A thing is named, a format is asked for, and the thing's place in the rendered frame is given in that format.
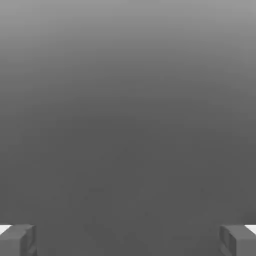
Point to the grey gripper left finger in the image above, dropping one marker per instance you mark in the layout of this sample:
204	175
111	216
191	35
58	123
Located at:
16	242

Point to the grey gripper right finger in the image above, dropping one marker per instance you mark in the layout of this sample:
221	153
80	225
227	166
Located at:
240	242

